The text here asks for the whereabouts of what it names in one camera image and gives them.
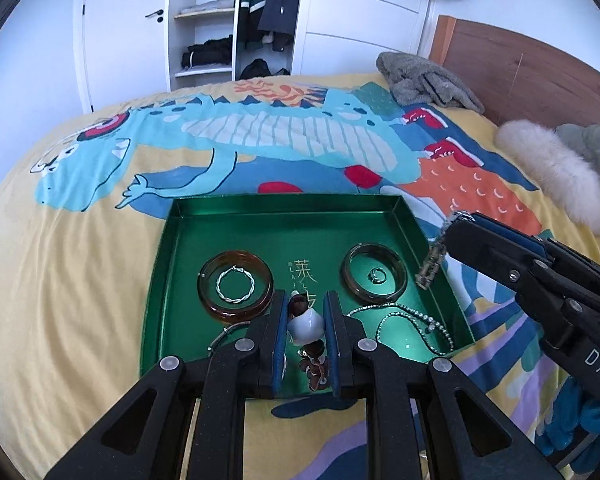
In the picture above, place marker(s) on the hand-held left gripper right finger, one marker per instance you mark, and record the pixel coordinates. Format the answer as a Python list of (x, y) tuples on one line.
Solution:
[(380, 385)]

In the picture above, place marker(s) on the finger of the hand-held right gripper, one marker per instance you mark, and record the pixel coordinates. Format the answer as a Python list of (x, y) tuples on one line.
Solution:
[(485, 255), (517, 237)]

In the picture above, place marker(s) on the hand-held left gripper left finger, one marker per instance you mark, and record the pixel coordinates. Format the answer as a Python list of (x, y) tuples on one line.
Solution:
[(225, 385)]

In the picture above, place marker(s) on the thin silver bangle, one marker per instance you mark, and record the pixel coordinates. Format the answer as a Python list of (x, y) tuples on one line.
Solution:
[(225, 334)]

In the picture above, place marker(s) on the amber resin bangle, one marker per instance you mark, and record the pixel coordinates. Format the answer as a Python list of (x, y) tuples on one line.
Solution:
[(207, 305)]

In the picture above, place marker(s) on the dark brown bangle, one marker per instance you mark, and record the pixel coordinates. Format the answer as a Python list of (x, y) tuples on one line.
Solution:
[(347, 280)]

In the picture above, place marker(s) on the green metal tray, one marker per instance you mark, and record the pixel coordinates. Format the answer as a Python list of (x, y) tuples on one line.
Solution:
[(280, 232)]

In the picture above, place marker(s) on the person's right hand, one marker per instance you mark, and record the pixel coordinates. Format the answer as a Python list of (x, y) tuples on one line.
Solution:
[(575, 420)]

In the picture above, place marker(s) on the white fluffy pillow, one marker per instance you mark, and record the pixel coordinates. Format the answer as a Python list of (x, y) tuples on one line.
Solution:
[(555, 170)]

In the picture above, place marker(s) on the grey green jacket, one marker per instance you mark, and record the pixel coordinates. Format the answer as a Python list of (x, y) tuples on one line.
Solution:
[(597, 150)]

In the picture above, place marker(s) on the wooden headboard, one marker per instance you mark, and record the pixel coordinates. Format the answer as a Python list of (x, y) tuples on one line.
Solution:
[(530, 75)]

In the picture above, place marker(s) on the grey towel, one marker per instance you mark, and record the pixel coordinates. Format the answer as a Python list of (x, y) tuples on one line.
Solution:
[(425, 80)]

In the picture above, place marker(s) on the white wardrobe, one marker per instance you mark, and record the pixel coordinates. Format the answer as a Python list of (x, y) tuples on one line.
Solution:
[(350, 15)]

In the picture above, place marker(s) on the black bag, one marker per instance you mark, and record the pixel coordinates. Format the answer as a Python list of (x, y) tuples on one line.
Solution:
[(260, 70)]

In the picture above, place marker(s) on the hanging dark coat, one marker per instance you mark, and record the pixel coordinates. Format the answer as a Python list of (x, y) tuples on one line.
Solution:
[(282, 5)]

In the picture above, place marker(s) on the folded black clothes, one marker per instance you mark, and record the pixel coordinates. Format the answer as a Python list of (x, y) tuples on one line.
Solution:
[(207, 52)]

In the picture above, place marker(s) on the hanging green jacket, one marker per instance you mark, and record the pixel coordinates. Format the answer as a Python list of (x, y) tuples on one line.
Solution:
[(250, 5)]

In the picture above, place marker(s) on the white door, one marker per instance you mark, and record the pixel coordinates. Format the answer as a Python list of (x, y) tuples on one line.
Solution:
[(125, 50)]

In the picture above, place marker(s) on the folded beige clothes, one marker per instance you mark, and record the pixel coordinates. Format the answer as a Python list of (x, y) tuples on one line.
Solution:
[(205, 6)]

